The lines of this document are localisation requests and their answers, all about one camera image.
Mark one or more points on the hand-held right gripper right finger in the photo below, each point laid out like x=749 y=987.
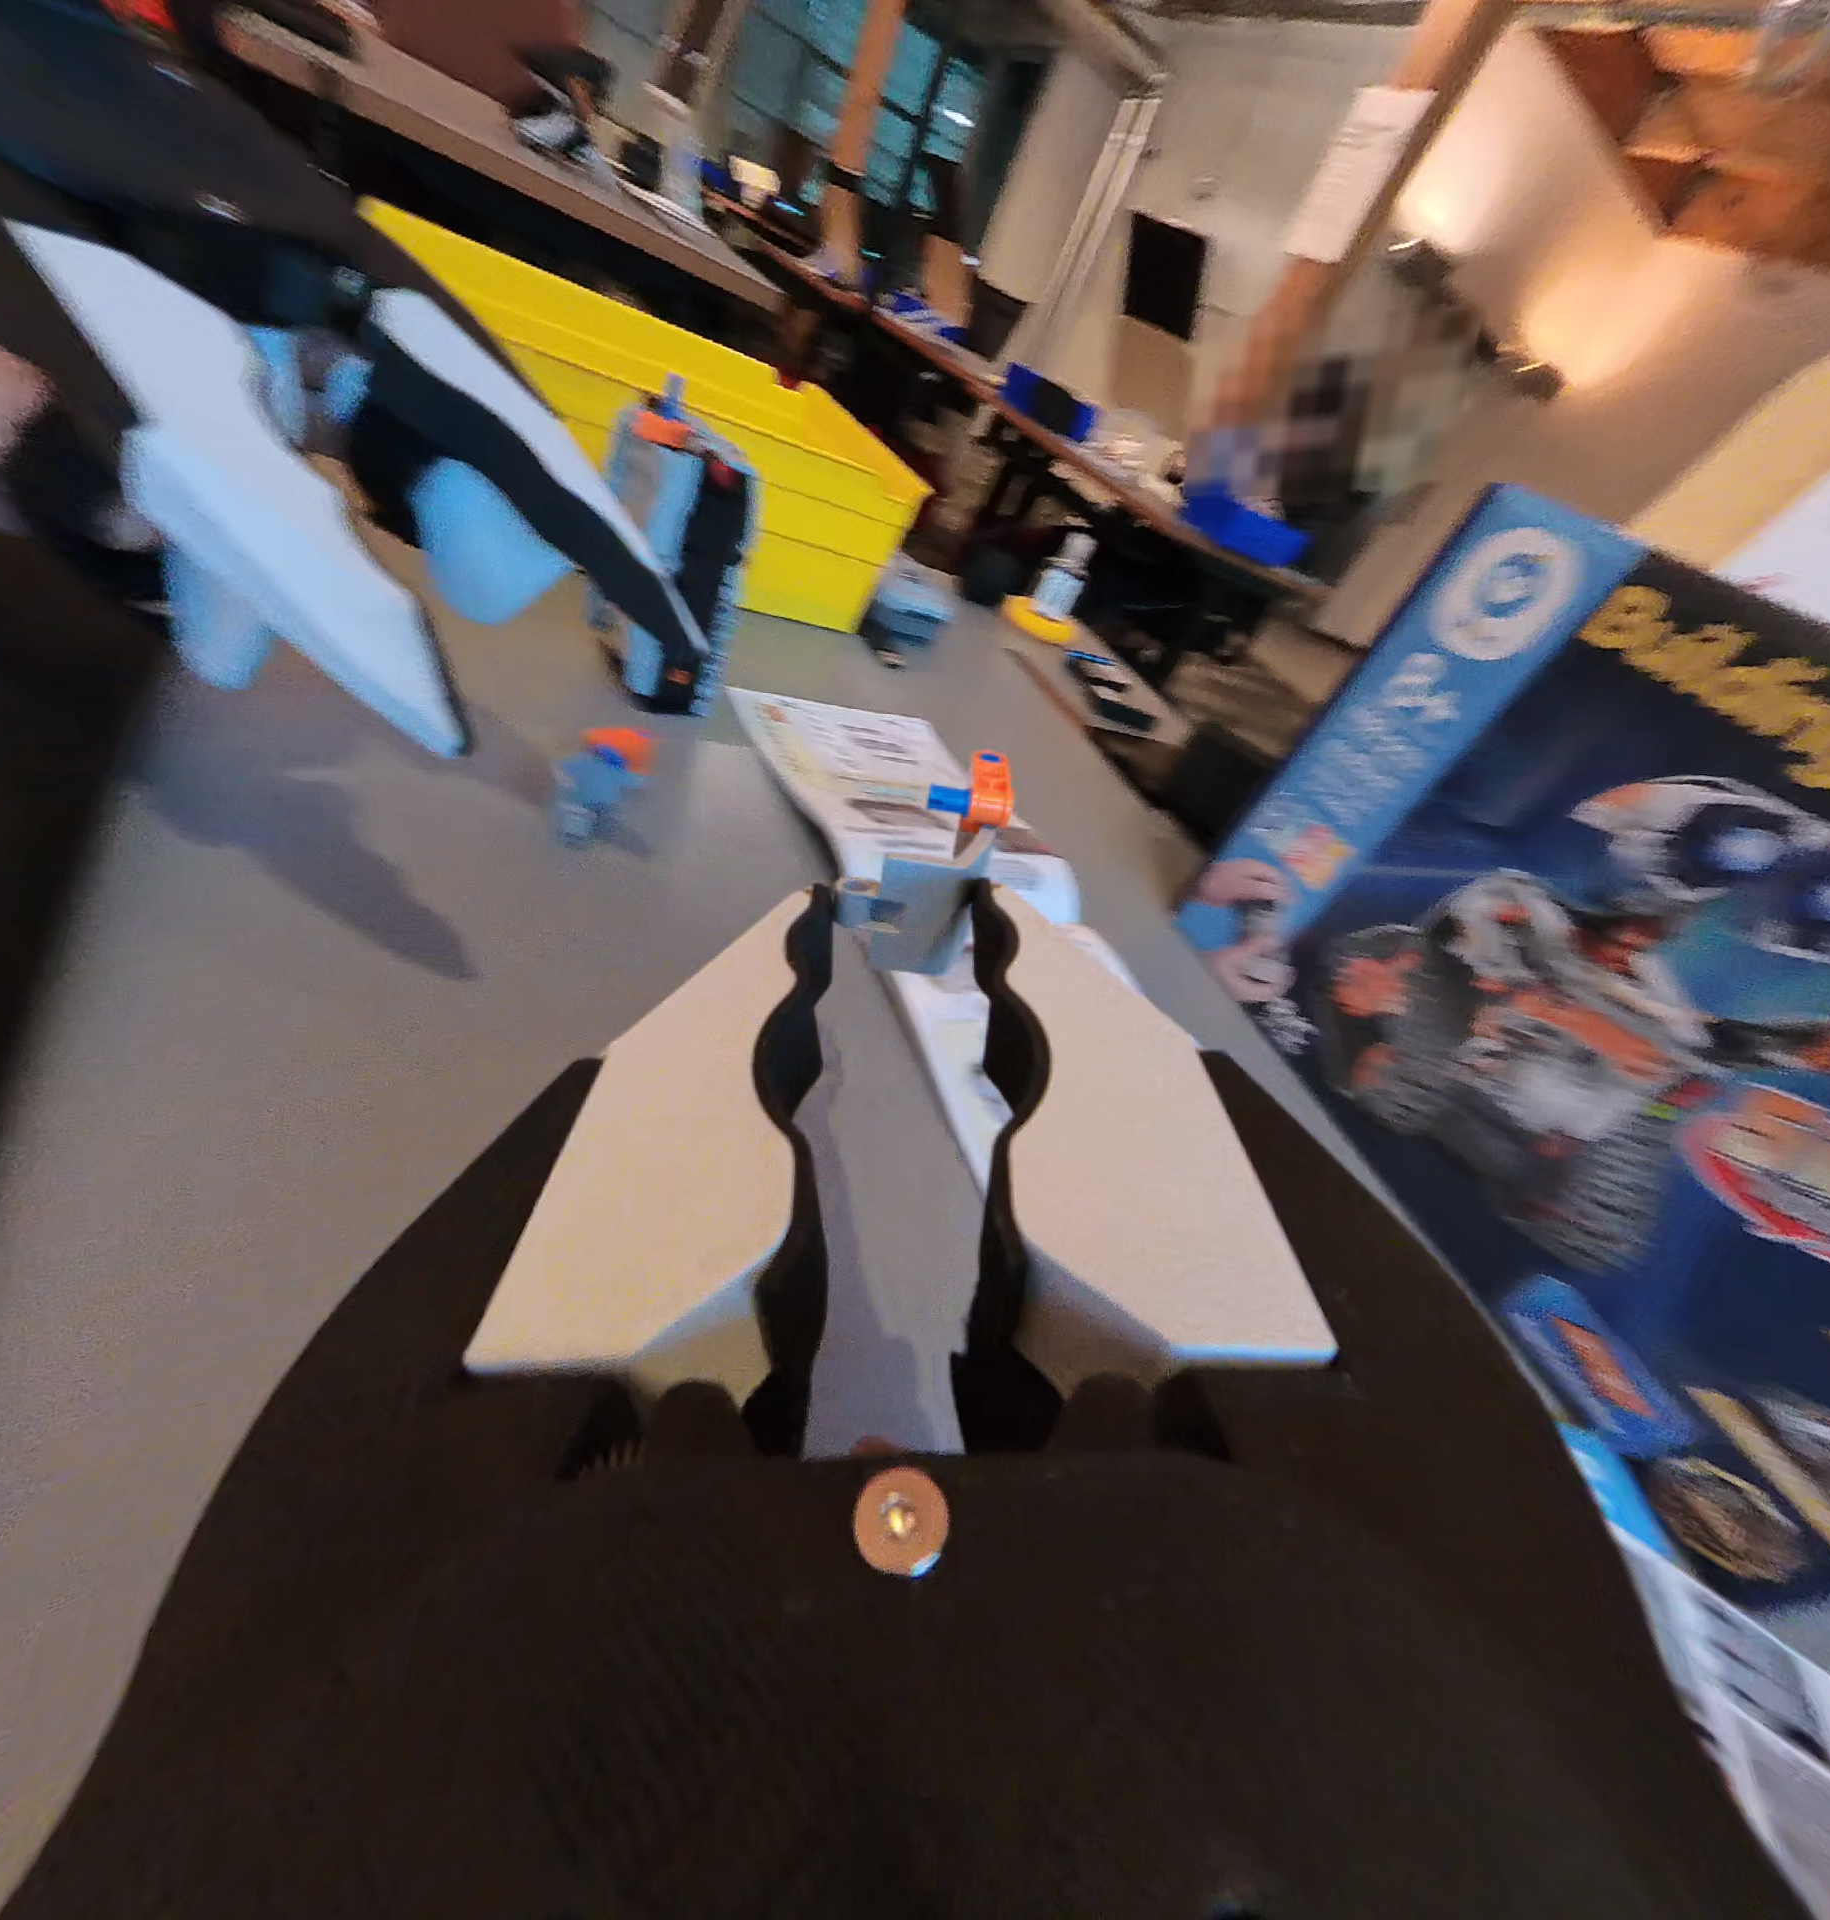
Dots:
x=1155 y=1200

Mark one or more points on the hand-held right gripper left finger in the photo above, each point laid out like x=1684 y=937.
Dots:
x=647 y=1200

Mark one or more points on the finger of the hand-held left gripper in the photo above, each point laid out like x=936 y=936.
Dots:
x=540 y=449
x=283 y=540

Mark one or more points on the grey black toy brick assembly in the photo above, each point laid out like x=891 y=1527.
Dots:
x=675 y=509

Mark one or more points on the grey angled toy beam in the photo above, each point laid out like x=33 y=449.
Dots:
x=922 y=915

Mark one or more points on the orange toy connector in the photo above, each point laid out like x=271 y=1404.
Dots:
x=989 y=793

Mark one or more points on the background work table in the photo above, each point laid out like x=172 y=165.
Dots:
x=554 y=195
x=1036 y=405

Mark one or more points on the yellow plastic bin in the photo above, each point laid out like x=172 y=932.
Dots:
x=795 y=509

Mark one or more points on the small grey orange toy piece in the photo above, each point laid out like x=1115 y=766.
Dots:
x=594 y=795

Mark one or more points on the grey toy motor block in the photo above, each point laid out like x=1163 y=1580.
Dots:
x=906 y=606

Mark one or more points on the blue toy robot box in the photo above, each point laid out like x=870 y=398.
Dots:
x=1531 y=1050

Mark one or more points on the open instruction manual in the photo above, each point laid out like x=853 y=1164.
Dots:
x=853 y=751

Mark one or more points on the blue storage bin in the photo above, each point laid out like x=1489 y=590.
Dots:
x=1048 y=398
x=1244 y=527

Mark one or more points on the yellow wheel part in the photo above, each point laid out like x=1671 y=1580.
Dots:
x=1028 y=623

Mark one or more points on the blue instruction booklet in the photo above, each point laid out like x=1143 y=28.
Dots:
x=1606 y=1477

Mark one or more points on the white bottle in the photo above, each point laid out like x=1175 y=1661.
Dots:
x=1070 y=568

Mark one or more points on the white posted paper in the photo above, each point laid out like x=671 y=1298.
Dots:
x=1360 y=173

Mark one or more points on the wooden shelf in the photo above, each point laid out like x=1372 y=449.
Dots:
x=1725 y=136

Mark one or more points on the black wall panel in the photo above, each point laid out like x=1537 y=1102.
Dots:
x=1163 y=277

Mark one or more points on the wooden post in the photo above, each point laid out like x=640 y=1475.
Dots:
x=1457 y=90

